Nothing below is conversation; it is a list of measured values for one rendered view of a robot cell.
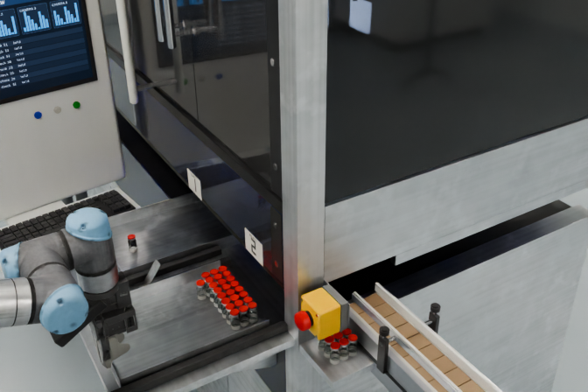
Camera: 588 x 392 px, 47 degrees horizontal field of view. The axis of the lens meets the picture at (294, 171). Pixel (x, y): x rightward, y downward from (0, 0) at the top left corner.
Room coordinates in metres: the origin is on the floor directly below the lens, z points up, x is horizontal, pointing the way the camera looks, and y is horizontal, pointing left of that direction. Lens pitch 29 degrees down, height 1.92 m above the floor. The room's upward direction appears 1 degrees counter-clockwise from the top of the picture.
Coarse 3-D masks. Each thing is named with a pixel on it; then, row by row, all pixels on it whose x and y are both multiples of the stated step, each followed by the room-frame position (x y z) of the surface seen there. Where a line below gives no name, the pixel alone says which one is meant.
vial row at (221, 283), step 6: (210, 270) 1.30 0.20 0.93; (216, 270) 1.30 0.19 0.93; (216, 276) 1.28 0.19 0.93; (216, 282) 1.27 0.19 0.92; (222, 282) 1.26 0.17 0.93; (222, 288) 1.23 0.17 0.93; (228, 288) 1.23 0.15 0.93; (228, 294) 1.21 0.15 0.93; (234, 294) 1.21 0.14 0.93; (234, 300) 1.19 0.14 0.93; (240, 300) 1.19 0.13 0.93; (234, 306) 1.18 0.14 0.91; (240, 306) 1.17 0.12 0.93; (246, 306) 1.17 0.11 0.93; (240, 312) 1.15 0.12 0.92; (246, 312) 1.15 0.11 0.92; (240, 318) 1.15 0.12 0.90; (246, 318) 1.15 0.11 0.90; (246, 324) 1.15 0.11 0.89
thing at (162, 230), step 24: (192, 192) 1.69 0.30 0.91; (120, 216) 1.58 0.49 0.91; (144, 216) 1.61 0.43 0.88; (168, 216) 1.61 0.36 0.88; (192, 216) 1.61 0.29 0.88; (120, 240) 1.50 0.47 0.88; (144, 240) 1.50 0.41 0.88; (168, 240) 1.50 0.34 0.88; (192, 240) 1.49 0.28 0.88; (216, 240) 1.45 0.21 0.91; (120, 264) 1.39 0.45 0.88; (144, 264) 1.35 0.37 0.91
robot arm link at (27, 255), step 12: (36, 240) 0.97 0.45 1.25; (48, 240) 0.97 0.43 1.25; (60, 240) 0.98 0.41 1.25; (0, 252) 0.94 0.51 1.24; (12, 252) 0.94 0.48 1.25; (24, 252) 0.94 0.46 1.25; (36, 252) 0.93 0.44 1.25; (48, 252) 0.94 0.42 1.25; (60, 252) 0.96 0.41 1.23; (12, 264) 0.92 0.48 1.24; (24, 264) 0.91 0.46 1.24; (36, 264) 0.90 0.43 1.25; (72, 264) 0.96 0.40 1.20; (12, 276) 0.91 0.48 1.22; (24, 276) 0.89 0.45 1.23
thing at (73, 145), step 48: (0, 0) 1.80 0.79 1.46; (48, 0) 1.88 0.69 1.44; (96, 0) 1.97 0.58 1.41; (0, 48) 1.78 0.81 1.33; (48, 48) 1.86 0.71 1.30; (96, 48) 1.96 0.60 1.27; (0, 96) 1.77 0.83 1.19; (48, 96) 1.85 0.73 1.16; (96, 96) 1.94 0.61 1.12; (0, 144) 1.75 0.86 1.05; (48, 144) 1.83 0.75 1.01; (96, 144) 1.93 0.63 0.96; (0, 192) 1.73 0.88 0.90; (48, 192) 1.82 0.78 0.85
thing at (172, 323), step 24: (216, 264) 1.35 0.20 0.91; (144, 288) 1.26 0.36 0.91; (168, 288) 1.29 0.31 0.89; (192, 288) 1.29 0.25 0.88; (144, 312) 1.20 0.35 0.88; (168, 312) 1.20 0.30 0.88; (192, 312) 1.20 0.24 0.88; (216, 312) 1.20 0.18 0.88; (144, 336) 1.12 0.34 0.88; (168, 336) 1.12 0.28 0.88; (192, 336) 1.12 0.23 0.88; (216, 336) 1.12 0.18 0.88; (240, 336) 1.10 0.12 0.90; (120, 360) 1.05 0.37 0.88; (144, 360) 1.05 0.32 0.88; (168, 360) 1.02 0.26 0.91; (120, 384) 0.97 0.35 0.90
